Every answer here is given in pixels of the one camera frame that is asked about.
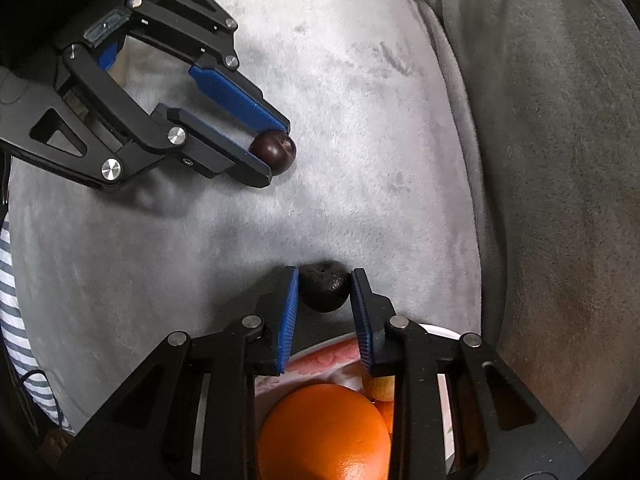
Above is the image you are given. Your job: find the brown longan fruit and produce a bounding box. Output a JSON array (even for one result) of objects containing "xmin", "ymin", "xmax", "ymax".
[{"xmin": 362, "ymin": 373, "xmax": 395, "ymax": 403}]

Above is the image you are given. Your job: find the floral white plate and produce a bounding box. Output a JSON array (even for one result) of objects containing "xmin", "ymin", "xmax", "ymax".
[{"xmin": 254, "ymin": 324, "xmax": 460, "ymax": 472}]

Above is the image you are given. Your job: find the large smooth orange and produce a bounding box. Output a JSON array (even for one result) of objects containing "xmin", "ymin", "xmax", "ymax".
[{"xmin": 257, "ymin": 384, "xmax": 390, "ymax": 479}]

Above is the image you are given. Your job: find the dark plum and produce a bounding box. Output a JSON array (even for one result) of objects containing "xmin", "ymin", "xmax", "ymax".
[
  {"xmin": 248, "ymin": 130, "xmax": 297, "ymax": 176},
  {"xmin": 298, "ymin": 261, "xmax": 352, "ymax": 313}
]

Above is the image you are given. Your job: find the small mandarin orange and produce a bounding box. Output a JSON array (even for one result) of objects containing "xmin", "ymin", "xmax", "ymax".
[{"xmin": 373, "ymin": 400, "xmax": 394, "ymax": 436}]

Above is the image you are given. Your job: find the striped blue white cloth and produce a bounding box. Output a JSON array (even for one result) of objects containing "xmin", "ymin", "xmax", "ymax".
[{"xmin": 1, "ymin": 218, "xmax": 75, "ymax": 436}]

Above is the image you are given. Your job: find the grey sofa back cushion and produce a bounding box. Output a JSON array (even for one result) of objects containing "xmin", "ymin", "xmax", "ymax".
[{"xmin": 418, "ymin": 0, "xmax": 639, "ymax": 463}]

